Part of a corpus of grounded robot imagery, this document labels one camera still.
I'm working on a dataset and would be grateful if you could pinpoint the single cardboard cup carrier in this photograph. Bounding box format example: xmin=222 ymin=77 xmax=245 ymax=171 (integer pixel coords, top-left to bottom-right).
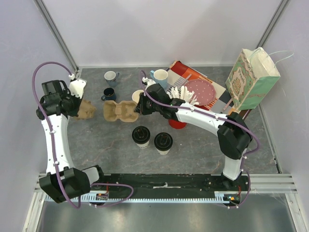
xmin=103 ymin=101 xmax=139 ymax=122

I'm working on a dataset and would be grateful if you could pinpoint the single white paper cup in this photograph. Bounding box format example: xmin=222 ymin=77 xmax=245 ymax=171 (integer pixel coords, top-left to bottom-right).
xmin=155 ymin=145 xmax=172 ymax=155

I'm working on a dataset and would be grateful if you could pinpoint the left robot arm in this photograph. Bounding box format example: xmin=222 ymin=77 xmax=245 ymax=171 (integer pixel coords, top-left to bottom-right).
xmin=36 ymin=78 xmax=106 ymax=203

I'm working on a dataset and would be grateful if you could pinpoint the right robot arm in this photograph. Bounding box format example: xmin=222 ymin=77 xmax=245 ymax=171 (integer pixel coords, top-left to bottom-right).
xmin=135 ymin=81 xmax=253 ymax=190

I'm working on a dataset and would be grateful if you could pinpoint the red cup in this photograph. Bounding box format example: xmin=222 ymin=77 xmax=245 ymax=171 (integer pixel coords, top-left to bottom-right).
xmin=169 ymin=119 xmax=187 ymax=130

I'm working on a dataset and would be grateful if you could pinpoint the dark blue ceramic mug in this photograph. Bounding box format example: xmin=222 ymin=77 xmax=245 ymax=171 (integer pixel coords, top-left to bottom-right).
xmin=101 ymin=87 xmax=117 ymax=101

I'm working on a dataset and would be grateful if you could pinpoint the light blue ceramic mug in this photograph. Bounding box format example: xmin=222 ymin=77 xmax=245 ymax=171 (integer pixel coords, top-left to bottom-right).
xmin=150 ymin=69 xmax=168 ymax=89

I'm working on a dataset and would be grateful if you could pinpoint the white stir sticks bundle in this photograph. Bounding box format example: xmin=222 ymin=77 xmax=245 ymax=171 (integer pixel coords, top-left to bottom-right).
xmin=167 ymin=86 xmax=199 ymax=105

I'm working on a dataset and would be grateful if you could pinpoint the white grey ceramic mug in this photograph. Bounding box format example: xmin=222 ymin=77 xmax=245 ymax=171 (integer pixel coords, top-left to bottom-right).
xmin=104 ymin=71 xmax=120 ymax=87

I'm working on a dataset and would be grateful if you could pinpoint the colourful magazine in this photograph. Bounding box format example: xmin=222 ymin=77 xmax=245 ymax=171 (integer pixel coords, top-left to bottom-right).
xmin=166 ymin=61 xmax=236 ymax=115

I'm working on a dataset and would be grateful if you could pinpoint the pink polka dot plate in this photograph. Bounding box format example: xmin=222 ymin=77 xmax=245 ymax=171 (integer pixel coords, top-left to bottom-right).
xmin=185 ymin=79 xmax=216 ymax=106

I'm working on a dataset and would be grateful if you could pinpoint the metal fork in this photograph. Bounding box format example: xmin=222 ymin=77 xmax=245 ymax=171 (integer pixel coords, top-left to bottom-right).
xmin=221 ymin=98 xmax=233 ymax=113

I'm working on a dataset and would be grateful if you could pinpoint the green paper gift bag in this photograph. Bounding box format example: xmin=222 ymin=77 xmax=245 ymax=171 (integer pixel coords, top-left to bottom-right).
xmin=225 ymin=47 xmax=294 ymax=111

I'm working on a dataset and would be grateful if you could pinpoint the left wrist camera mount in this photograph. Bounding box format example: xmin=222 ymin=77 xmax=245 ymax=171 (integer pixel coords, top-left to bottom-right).
xmin=69 ymin=73 xmax=87 ymax=99

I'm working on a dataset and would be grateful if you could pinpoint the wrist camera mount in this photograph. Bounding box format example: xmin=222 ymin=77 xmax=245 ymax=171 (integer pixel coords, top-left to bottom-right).
xmin=69 ymin=73 xmax=87 ymax=99
xmin=141 ymin=77 xmax=156 ymax=90

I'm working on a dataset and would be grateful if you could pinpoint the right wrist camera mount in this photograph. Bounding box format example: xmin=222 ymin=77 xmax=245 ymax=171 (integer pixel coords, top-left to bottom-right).
xmin=141 ymin=77 xmax=156 ymax=90

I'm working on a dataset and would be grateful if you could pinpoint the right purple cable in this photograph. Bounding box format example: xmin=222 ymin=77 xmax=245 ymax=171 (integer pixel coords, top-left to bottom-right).
xmin=140 ymin=70 xmax=261 ymax=209

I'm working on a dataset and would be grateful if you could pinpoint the purple cable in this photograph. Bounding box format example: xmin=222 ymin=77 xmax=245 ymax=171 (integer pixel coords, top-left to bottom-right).
xmin=140 ymin=70 xmax=261 ymax=209
xmin=32 ymin=61 xmax=134 ymax=210

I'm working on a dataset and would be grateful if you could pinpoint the aluminium frame rail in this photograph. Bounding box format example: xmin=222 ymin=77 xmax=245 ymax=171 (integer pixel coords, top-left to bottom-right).
xmin=33 ymin=0 xmax=79 ymax=73

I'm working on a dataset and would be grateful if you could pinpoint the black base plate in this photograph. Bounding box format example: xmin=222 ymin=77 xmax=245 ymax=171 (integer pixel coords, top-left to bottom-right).
xmin=97 ymin=174 xmax=249 ymax=191

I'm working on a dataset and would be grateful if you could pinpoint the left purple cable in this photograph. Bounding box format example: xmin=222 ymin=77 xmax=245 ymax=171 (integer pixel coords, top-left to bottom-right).
xmin=32 ymin=61 xmax=134 ymax=210

